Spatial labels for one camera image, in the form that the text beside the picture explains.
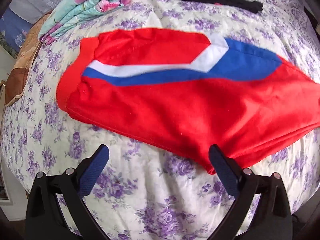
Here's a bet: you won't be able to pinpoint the brown pillow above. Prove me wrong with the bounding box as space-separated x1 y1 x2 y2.
5 14 52 107

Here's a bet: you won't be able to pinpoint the folded floral quilt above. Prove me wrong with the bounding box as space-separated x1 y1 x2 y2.
37 0 140 43

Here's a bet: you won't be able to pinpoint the dark bed frame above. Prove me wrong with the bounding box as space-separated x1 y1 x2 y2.
303 5 320 34

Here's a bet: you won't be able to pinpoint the red pants with striped band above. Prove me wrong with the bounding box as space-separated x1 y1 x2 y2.
56 27 320 175

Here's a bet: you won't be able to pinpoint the blue patterned pillow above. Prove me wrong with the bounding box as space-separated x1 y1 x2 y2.
0 7 34 53

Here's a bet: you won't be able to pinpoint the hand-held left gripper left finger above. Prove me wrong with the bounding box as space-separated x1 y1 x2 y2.
25 144 110 240

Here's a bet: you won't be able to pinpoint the purple floral bed sheet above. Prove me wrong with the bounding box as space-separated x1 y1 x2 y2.
0 0 320 240

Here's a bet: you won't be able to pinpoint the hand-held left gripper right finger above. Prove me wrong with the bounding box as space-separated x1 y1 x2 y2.
208 144 293 240

